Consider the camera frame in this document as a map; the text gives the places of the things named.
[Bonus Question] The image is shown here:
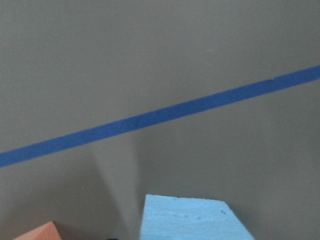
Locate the orange foam block near blue bin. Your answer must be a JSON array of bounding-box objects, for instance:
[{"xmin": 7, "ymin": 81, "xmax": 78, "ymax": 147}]
[{"xmin": 14, "ymin": 221, "xmax": 62, "ymax": 240}]

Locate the light blue foam block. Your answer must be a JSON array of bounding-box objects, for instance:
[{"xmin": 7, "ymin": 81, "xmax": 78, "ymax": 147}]
[{"xmin": 139, "ymin": 194, "xmax": 253, "ymax": 240}]

